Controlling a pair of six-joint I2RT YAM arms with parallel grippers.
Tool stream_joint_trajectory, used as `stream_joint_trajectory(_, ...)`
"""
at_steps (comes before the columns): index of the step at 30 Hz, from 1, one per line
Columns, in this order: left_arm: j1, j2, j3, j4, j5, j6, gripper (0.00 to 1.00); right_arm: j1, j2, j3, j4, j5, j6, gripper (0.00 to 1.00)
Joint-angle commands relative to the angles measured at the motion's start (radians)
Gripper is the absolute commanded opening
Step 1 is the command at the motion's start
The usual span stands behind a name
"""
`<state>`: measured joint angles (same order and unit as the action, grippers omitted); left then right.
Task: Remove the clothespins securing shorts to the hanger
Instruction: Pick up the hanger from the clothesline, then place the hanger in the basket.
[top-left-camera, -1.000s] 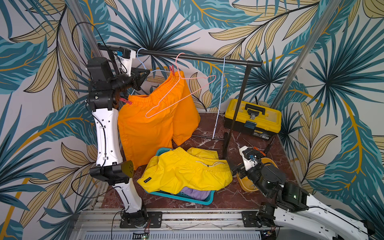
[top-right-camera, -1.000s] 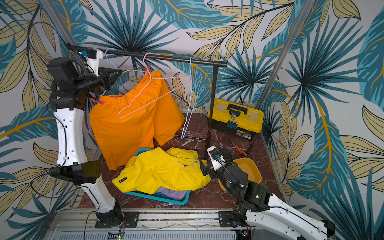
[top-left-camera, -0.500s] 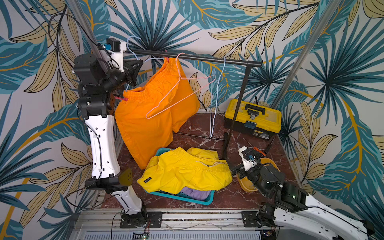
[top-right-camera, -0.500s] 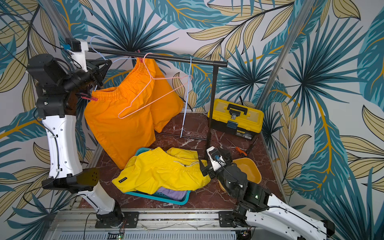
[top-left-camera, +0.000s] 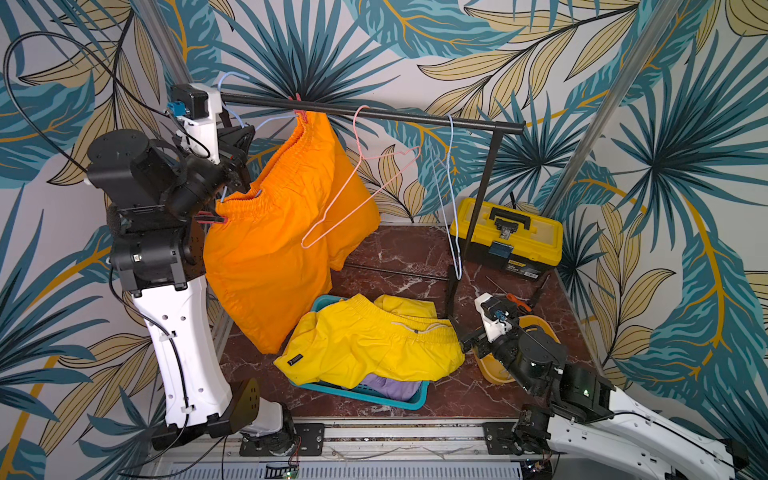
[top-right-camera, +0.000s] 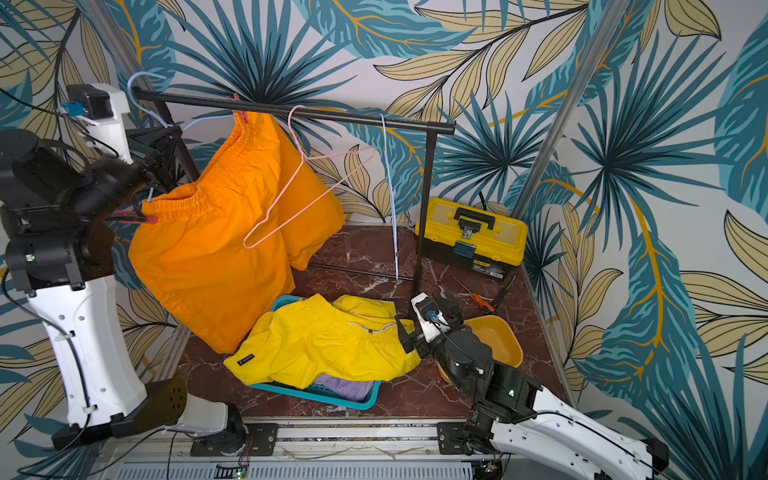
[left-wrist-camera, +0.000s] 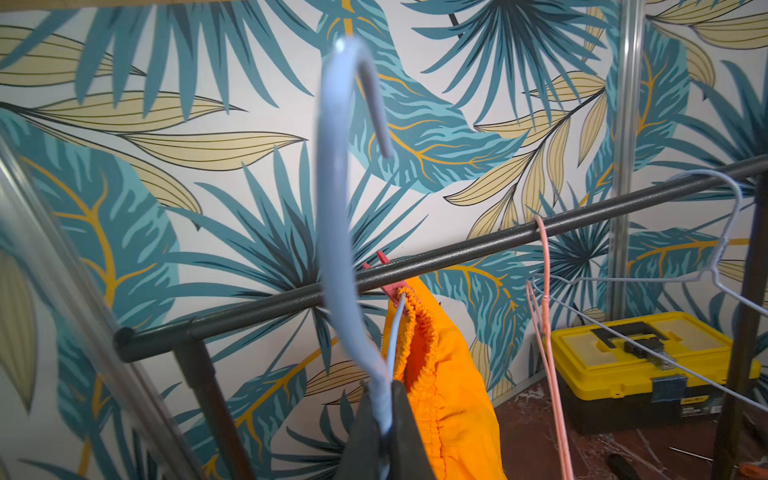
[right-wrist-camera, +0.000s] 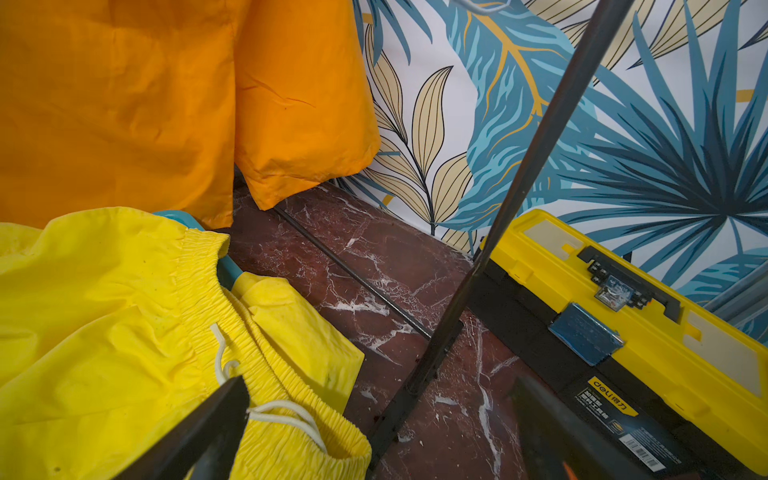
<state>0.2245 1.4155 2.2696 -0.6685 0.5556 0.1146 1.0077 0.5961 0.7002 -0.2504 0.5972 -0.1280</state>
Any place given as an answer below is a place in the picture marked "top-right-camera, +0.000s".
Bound teal plastic basket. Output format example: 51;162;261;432
251;293;383;412

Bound pink clothespin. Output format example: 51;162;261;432
106;210;158;225

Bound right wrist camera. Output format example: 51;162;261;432
411;293;463;343

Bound black clothes rack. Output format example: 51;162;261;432
128;87;456;296

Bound purple shorts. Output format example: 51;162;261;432
313;374;375;402

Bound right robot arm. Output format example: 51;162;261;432
397;321;669;479

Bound pink wire hanger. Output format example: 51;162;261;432
243;106;345;263

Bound black handled screwdriver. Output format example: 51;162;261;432
493;274;517;308

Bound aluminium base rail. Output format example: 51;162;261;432
92;417;565;479

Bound orange handled screwdriver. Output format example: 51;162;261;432
453;276;496;314

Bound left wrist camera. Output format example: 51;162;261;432
66;83;133;164

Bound yellow shorts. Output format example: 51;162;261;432
224;294;421;389

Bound yellow plastic tray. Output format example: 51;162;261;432
462;315;523;367

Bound white wire hanger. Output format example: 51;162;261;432
379;113;400;281

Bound yellow black plastic toolbox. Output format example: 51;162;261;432
422;198;528;281

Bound blue wire hanger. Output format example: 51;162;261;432
125;71;242;202

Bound orange shorts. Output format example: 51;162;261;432
129;112;313;354

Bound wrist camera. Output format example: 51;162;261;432
66;83;133;164
411;293;463;343

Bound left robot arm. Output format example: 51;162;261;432
1;127;248;456

